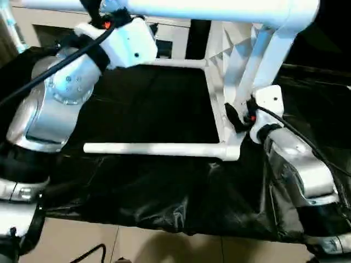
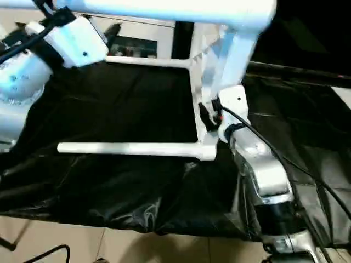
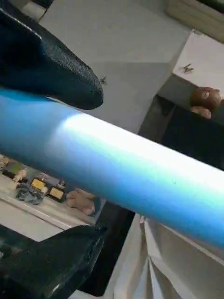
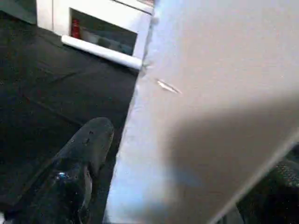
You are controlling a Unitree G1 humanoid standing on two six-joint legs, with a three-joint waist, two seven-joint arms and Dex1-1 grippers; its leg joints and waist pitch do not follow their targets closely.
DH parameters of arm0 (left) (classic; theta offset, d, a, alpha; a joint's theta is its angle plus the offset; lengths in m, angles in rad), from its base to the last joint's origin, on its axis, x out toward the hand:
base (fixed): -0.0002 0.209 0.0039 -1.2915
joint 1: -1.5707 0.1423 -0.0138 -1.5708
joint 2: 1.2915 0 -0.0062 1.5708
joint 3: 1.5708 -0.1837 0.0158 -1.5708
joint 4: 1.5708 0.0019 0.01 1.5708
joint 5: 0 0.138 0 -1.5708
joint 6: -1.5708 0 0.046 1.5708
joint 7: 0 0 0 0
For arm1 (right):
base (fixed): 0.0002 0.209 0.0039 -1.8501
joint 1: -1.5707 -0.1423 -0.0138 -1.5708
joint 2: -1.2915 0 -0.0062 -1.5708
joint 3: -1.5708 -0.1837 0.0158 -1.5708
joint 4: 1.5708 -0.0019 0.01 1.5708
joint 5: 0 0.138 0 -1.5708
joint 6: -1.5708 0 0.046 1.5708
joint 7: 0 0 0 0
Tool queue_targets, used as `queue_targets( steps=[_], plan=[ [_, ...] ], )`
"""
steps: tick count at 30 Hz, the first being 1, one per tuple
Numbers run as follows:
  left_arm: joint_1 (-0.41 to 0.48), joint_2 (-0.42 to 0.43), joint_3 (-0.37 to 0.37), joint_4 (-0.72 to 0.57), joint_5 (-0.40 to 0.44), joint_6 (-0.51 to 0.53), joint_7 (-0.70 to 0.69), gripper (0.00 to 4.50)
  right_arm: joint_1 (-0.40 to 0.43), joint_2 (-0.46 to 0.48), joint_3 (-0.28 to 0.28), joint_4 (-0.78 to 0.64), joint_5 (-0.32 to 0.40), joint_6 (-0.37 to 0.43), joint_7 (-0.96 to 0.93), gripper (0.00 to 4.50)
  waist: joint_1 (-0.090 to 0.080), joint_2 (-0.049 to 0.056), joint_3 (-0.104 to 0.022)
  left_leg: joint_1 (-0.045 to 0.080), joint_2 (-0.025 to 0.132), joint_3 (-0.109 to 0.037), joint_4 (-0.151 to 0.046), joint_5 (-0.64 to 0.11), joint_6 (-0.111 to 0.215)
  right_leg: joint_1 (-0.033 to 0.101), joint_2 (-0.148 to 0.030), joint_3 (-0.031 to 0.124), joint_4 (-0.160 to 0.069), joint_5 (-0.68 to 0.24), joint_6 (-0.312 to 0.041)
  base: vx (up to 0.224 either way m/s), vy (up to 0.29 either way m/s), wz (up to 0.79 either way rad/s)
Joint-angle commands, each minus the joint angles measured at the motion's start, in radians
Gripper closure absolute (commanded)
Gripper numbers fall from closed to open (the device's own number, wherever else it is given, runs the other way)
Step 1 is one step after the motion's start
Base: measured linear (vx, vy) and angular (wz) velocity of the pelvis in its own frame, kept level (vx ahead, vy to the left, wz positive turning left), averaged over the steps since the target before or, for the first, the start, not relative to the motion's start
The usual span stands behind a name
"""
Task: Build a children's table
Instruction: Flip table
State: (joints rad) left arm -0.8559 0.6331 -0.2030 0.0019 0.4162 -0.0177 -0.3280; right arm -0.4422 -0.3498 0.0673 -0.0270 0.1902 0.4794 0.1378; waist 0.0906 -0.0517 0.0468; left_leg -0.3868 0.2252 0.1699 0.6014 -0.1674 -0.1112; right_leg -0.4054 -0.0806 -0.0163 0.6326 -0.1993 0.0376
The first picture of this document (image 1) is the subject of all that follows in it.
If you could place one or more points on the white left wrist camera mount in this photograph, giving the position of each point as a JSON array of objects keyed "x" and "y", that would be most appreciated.
[{"x": 129, "y": 41}]

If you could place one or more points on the brown round object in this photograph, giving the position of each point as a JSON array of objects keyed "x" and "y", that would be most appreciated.
[{"x": 124, "y": 260}]

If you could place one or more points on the white plastic table leg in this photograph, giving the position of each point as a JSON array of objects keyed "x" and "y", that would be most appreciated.
[
  {"x": 178, "y": 63},
  {"x": 150, "y": 149},
  {"x": 219, "y": 8}
]

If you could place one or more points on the white cabinet with glass doors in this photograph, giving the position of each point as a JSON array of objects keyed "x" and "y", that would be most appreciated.
[{"x": 178, "y": 35}]

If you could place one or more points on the black plastic mat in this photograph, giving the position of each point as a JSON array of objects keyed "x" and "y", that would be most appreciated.
[{"x": 150, "y": 109}]

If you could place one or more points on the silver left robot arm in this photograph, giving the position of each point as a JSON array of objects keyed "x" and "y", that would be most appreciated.
[{"x": 55, "y": 104}]

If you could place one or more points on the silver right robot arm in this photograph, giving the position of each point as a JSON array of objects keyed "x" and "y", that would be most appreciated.
[{"x": 301, "y": 164}]

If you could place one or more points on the white plastic table top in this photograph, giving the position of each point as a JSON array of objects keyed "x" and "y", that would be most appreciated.
[{"x": 235, "y": 82}]

